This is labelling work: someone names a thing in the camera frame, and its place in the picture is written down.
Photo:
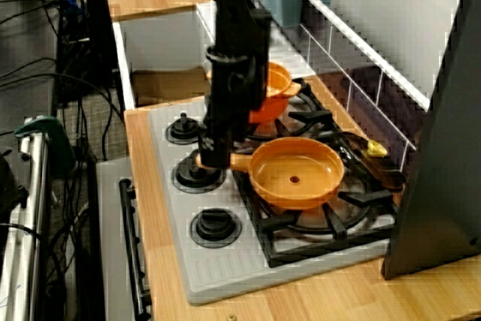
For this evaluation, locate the grey toy stove top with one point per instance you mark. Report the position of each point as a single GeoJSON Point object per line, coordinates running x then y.
{"type": "Point", "coordinates": [225, 272]}

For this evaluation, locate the aluminium frame rail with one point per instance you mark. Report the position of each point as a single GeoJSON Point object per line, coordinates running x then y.
{"type": "Point", "coordinates": [22, 261]}

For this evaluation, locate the white toy sink basin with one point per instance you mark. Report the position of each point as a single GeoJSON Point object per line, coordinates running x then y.
{"type": "Point", "coordinates": [158, 46]}

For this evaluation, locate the wooden countertop board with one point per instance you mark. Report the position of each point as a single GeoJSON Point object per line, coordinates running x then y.
{"type": "Point", "coordinates": [338, 298]}

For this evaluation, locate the black equipment box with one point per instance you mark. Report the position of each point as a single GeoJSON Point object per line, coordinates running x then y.
{"type": "Point", "coordinates": [9, 185]}

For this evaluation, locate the black burner grate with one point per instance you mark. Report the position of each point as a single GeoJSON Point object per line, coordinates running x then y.
{"type": "Point", "coordinates": [366, 197]}

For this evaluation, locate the grey toy oven cabinet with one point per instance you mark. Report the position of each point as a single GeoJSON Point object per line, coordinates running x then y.
{"type": "Point", "coordinates": [111, 223]}

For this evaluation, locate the orange plastic toy frying pan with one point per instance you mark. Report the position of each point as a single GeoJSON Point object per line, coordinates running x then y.
{"type": "Point", "coordinates": [278, 170]}

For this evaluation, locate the black side panel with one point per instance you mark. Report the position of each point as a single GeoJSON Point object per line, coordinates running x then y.
{"type": "Point", "coordinates": [432, 185]}

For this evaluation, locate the glass lid with yellow knob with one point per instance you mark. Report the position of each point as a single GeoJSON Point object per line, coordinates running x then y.
{"type": "Point", "coordinates": [377, 148]}

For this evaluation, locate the black stove knob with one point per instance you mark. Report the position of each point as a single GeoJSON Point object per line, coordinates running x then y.
{"type": "Point", "coordinates": [180, 131]}
{"type": "Point", "coordinates": [215, 229]}
{"type": "Point", "coordinates": [195, 182]}

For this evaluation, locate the black computer tower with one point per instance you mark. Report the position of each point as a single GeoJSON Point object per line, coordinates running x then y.
{"type": "Point", "coordinates": [99, 35]}

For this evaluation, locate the dark tile backsplash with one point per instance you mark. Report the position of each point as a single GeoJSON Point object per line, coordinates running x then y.
{"type": "Point", "coordinates": [376, 103]}

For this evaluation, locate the green clamp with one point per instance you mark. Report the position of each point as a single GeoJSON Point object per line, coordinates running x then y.
{"type": "Point", "coordinates": [60, 140]}

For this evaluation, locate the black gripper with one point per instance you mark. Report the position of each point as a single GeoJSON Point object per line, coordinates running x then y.
{"type": "Point", "coordinates": [233, 91]}

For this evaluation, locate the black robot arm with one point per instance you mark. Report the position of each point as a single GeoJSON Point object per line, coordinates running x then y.
{"type": "Point", "coordinates": [236, 16]}

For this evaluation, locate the orange plastic toy pot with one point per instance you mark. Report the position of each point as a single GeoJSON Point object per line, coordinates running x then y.
{"type": "Point", "coordinates": [280, 88]}

